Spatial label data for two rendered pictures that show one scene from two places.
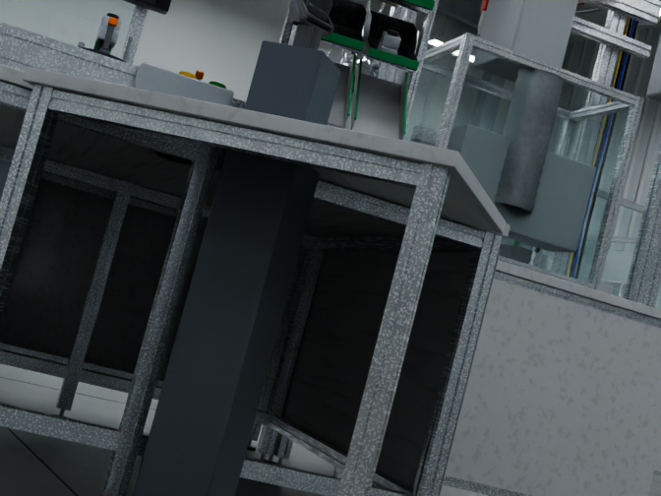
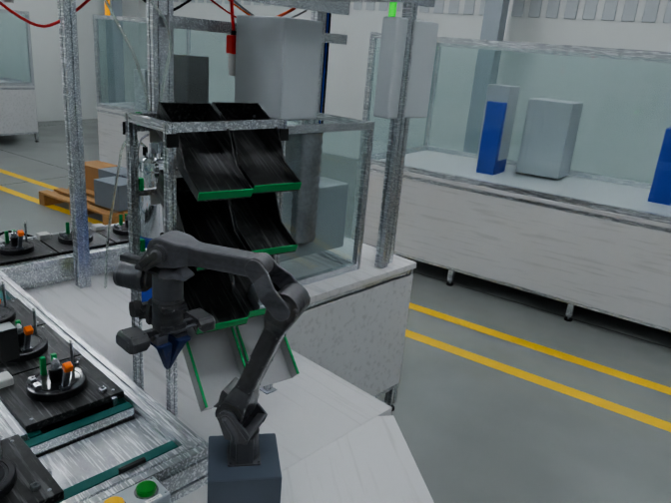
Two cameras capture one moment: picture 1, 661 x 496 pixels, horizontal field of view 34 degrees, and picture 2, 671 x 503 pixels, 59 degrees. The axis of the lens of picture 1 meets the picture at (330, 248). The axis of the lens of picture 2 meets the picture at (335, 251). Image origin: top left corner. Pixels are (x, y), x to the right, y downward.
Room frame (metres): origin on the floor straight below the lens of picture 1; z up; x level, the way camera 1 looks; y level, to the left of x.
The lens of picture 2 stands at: (1.35, 0.53, 1.84)
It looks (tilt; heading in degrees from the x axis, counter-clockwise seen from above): 19 degrees down; 330
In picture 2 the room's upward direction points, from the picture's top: 5 degrees clockwise
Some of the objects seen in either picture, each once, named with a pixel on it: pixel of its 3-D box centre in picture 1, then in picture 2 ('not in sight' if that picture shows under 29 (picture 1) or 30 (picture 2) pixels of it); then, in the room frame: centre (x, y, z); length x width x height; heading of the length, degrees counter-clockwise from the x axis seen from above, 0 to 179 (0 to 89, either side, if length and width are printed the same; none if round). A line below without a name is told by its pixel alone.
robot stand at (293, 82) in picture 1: (290, 99); (242, 495); (2.28, 0.16, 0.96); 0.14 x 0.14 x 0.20; 72
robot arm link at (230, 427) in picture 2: (310, 16); (242, 417); (2.28, 0.17, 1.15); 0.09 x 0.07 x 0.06; 134
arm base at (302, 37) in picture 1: (306, 42); (244, 441); (2.28, 0.16, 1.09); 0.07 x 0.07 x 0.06; 72
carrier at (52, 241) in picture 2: not in sight; (75, 230); (4.01, 0.30, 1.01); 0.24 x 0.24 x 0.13; 18
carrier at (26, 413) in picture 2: not in sight; (55, 371); (2.82, 0.47, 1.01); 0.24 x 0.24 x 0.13; 18
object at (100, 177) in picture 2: not in sight; (105, 191); (7.95, -0.37, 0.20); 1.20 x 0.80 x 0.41; 27
